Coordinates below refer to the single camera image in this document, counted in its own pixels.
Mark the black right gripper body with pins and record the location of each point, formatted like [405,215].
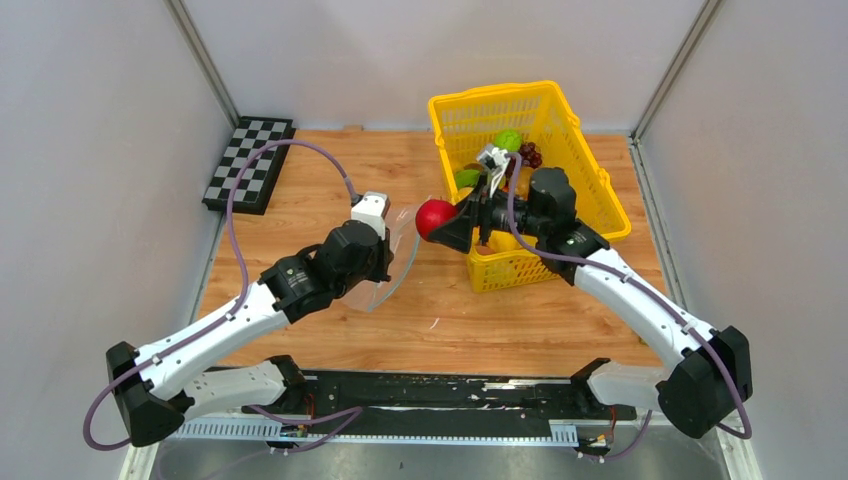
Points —
[527,221]

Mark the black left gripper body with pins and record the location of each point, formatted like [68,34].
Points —
[376,269]

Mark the red toy apple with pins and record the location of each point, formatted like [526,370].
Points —
[432,214]

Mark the clear zip top bag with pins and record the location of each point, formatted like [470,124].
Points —
[404,243]

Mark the light green toy cabbage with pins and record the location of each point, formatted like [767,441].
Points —
[509,139]

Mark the yellow plastic basket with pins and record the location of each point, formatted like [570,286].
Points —
[518,171]

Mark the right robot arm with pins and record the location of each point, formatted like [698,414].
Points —
[706,375]

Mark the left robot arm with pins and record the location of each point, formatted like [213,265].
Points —
[160,386]

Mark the yellow toy lemon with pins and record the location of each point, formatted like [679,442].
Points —
[502,242]

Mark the dark red toy grapes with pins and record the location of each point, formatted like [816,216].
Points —
[531,155]

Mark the green toy mango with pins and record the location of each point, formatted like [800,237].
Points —
[468,178]

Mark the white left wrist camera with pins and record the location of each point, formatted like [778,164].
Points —
[371,209]

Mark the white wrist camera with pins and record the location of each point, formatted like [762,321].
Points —
[371,209]
[494,159]

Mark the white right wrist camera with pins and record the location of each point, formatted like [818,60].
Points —
[494,159]

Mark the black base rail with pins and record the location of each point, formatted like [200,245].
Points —
[445,406]

